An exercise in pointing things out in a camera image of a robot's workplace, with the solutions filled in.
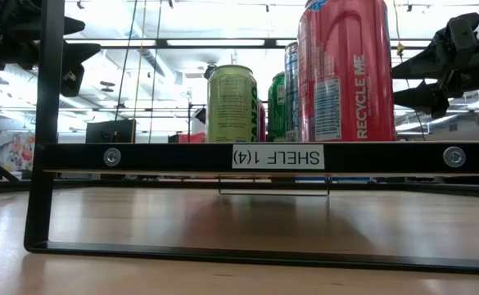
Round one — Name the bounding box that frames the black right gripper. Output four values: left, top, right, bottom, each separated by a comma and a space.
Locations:
392, 11, 479, 119

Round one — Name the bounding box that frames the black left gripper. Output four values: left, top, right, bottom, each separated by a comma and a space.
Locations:
1, 0, 102, 98

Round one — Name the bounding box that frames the red can with white lettering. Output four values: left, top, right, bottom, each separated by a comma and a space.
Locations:
297, 0, 397, 143

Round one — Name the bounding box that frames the silver blue beverage can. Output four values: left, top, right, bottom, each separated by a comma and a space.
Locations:
283, 40, 301, 143

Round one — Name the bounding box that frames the dark green beverage can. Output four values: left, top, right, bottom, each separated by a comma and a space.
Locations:
266, 71, 287, 143

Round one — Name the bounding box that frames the red beverage can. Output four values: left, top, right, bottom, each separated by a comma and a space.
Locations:
257, 110, 267, 143

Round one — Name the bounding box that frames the light green beverage can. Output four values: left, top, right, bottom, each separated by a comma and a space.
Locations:
206, 64, 260, 143

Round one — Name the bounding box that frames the black monitor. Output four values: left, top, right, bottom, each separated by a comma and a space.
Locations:
85, 118, 137, 144

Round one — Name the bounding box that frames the floral patterned cloth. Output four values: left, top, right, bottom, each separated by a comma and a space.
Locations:
0, 130, 35, 173

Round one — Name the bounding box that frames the person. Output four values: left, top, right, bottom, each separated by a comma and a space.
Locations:
192, 107, 208, 134

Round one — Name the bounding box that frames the red box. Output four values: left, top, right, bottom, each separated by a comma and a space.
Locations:
168, 131, 206, 143

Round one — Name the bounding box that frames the black overhead crossbar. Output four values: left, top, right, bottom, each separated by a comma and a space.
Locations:
65, 38, 432, 50

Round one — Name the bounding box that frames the light wooden board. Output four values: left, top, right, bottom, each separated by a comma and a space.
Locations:
23, 0, 479, 275

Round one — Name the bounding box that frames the yellow hanging cable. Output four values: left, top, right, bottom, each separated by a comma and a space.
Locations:
392, 0, 406, 58

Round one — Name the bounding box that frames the black metal table frame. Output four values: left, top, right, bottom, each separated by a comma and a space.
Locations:
0, 178, 479, 198

